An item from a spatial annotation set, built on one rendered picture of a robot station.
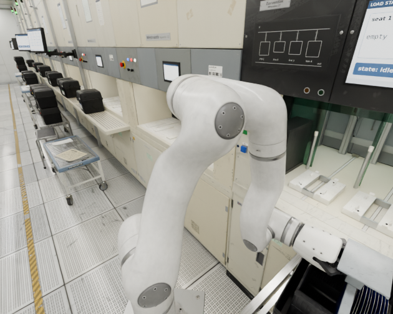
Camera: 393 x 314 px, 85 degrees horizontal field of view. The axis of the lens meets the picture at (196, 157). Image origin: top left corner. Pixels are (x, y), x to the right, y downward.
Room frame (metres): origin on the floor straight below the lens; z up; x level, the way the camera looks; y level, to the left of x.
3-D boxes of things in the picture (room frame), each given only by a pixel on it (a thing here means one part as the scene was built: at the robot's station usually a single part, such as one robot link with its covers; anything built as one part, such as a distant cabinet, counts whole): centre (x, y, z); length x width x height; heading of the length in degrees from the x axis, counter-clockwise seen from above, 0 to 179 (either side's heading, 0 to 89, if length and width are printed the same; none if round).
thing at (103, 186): (2.39, 1.54, 0.24); 0.97 x 0.52 x 0.48; 41
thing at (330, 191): (0.96, -0.65, 0.89); 0.22 x 0.21 x 0.04; 128
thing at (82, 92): (2.86, 1.38, 0.93); 0.30 x 0.28 x 0.26; 35
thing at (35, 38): (3.16, 1.83, 1.59); 0.50 x 0.41 x 0.36; 128
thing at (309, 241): (0.41, -0.32, 1.09); 0.11 x 0.10 x 0.07; 46
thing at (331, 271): (0.36, -0.32, 1.09); 0.08 x 0.06 x 0.01; 166
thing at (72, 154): (2.23, 1.45, 0.47); 0.31 x 0.23 x 0.02; 59
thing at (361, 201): (0.75, -0.82, 0.89); 0.22 x 0.21 x 0.04; 128
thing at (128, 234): (0.39, 0.14, 1.07); 0.19 x 0.12 x 0.24; 22
